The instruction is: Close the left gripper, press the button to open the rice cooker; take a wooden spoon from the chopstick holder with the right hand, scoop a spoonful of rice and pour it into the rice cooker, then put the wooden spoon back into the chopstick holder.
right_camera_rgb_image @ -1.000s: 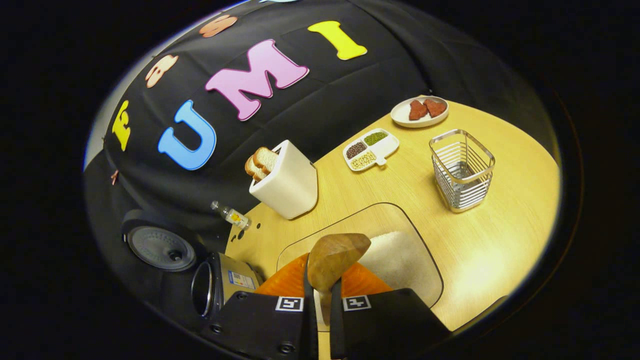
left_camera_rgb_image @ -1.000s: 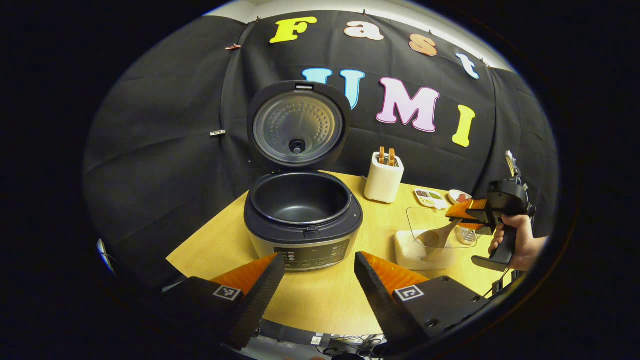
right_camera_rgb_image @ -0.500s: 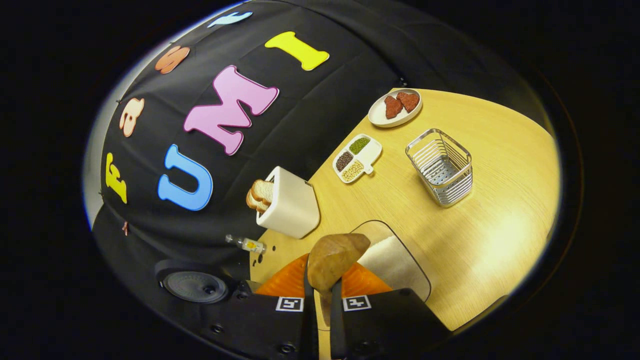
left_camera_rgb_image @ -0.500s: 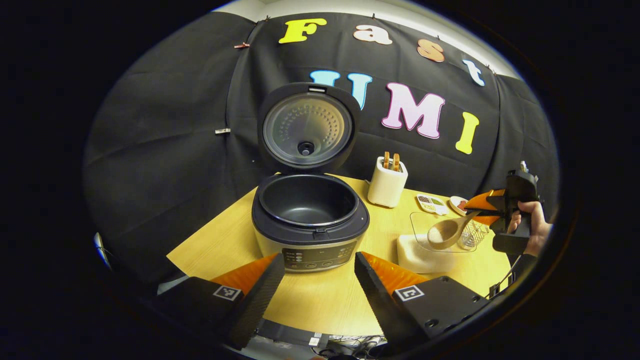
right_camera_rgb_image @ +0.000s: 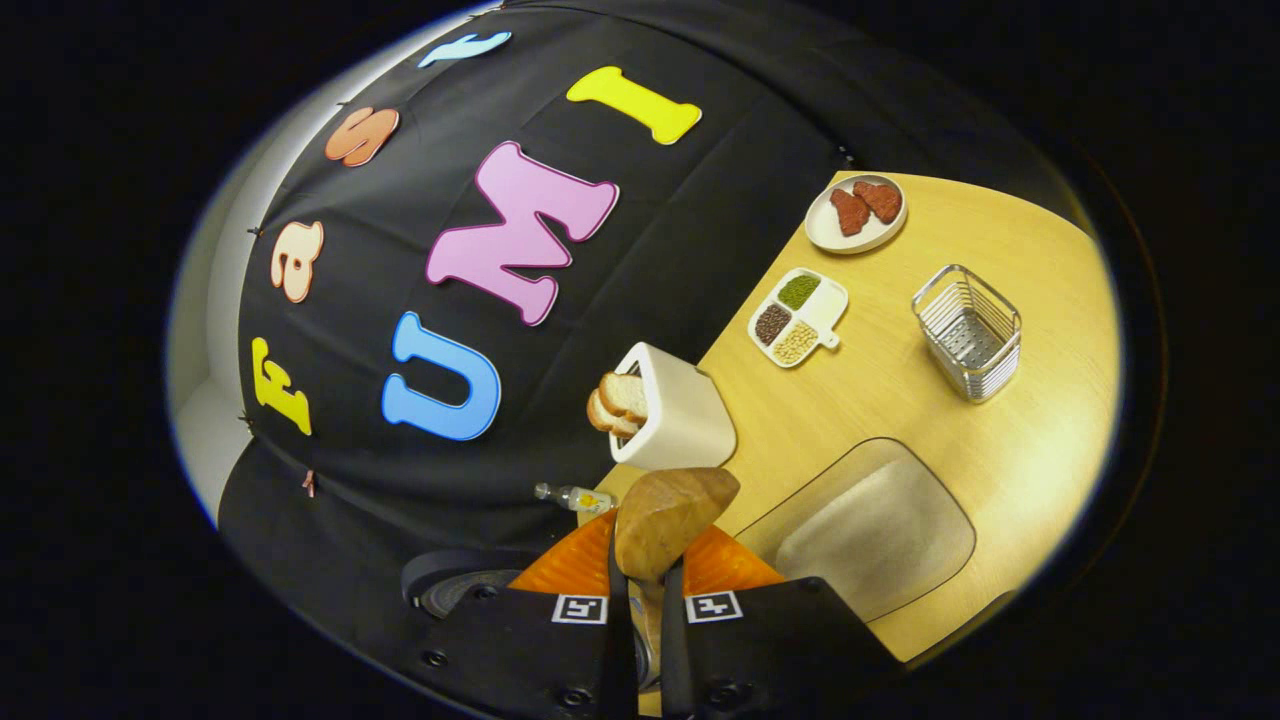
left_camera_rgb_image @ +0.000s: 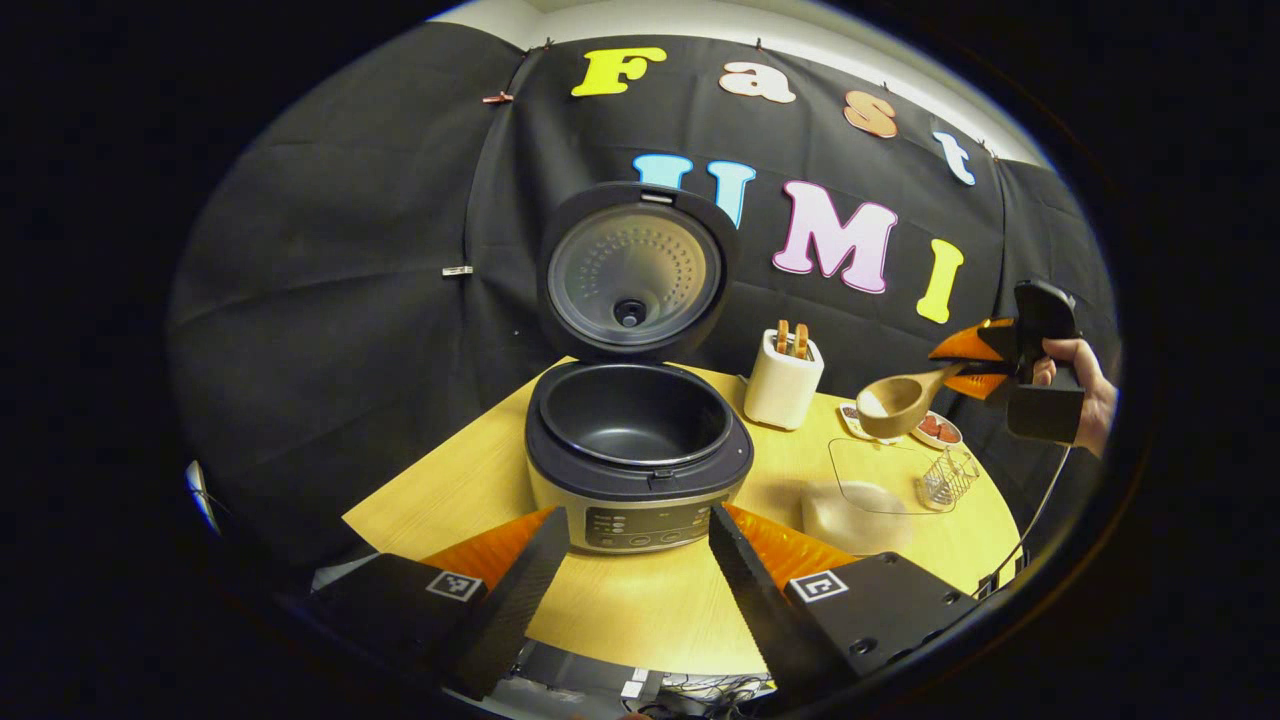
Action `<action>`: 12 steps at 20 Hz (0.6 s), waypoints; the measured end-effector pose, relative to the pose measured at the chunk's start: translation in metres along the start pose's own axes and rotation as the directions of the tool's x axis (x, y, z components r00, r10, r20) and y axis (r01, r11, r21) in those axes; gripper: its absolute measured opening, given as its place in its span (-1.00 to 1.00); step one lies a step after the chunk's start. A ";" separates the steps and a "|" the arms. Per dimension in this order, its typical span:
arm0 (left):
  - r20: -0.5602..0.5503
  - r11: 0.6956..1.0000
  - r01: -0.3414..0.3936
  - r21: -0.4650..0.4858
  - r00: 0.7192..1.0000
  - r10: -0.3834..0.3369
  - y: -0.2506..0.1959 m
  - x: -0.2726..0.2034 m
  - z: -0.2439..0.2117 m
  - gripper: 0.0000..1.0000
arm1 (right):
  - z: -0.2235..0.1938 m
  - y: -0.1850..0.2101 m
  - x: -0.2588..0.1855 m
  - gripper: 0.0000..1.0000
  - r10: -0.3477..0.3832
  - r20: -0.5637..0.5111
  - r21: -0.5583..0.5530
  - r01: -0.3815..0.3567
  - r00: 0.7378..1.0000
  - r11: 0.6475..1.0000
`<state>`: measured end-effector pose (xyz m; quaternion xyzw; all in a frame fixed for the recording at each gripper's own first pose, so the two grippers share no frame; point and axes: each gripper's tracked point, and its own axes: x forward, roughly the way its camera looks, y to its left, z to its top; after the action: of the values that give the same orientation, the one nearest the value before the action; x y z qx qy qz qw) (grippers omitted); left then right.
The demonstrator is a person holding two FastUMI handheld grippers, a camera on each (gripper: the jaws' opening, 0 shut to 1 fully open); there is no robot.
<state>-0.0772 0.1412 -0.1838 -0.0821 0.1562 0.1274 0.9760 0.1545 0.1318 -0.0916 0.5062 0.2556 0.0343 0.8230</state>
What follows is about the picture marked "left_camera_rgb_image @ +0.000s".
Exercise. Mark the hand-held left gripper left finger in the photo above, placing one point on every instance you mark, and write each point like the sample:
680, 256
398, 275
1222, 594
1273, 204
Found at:
520, 600

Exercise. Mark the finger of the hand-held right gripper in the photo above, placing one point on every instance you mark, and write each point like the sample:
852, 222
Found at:
980, 342
990, 385

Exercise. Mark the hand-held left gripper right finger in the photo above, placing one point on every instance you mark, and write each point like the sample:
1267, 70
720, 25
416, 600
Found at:
755, 600

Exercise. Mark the wooden spoon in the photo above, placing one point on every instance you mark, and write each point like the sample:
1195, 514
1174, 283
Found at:
895, 405

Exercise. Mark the dark grey rice cooker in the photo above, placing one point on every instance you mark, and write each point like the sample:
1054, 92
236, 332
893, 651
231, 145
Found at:
640, 470

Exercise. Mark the red meat piece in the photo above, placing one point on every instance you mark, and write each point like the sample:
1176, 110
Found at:
930, 428
948, 433

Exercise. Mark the white round plate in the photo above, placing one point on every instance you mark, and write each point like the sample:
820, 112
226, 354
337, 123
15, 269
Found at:
940, 443

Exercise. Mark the white divided grain dish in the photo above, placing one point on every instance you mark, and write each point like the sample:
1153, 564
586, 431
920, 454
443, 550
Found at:
850, 420

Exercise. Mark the toast bread slice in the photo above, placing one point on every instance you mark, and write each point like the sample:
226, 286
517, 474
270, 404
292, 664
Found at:
782, 337
801, 341

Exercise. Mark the white toaster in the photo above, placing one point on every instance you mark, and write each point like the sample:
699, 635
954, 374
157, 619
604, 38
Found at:
780, 390

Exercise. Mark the black backdrop cloth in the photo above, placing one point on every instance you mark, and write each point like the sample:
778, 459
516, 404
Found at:
330, 300

